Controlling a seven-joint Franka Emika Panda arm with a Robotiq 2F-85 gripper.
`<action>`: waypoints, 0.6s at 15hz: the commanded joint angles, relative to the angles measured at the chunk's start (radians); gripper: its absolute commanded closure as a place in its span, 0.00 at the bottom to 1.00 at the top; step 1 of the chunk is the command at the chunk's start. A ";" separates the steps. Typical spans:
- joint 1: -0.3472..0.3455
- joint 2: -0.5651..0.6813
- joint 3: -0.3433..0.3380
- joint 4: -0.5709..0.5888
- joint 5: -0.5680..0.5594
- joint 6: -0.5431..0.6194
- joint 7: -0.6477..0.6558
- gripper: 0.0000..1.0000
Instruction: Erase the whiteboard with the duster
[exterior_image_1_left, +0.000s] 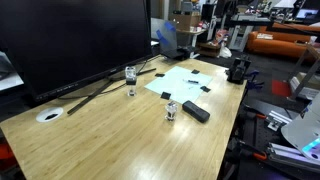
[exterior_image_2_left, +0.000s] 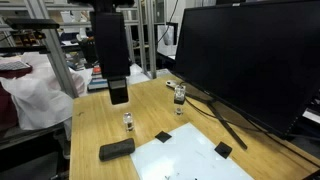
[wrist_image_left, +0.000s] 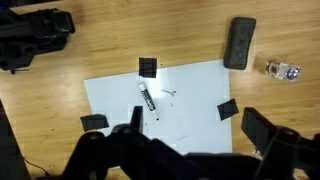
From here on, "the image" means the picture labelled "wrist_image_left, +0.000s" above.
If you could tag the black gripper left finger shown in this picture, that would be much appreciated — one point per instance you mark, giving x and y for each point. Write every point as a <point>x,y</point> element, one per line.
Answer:
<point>110,153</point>

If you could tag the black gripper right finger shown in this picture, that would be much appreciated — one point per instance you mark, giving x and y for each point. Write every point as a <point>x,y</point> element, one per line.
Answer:
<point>286,153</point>

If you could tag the dark grey felt duster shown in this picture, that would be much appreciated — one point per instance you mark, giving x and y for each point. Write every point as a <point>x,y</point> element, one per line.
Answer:
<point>240,43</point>

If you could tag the white black dry-erase marker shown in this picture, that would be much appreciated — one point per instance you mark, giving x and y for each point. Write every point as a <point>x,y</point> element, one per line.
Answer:
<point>148,100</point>

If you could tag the white whiteboard sheet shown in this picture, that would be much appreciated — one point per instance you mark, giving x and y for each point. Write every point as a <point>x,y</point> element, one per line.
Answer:
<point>196,100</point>

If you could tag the black tape square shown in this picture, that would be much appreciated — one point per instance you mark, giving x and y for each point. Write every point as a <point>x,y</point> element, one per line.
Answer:
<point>228,109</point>
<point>94,122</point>
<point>147,67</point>

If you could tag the clear plastic container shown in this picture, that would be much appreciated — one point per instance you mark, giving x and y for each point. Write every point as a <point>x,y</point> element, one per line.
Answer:
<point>283,70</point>

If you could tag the black clamp mount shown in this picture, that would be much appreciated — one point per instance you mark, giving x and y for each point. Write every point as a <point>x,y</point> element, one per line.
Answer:
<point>30,36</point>

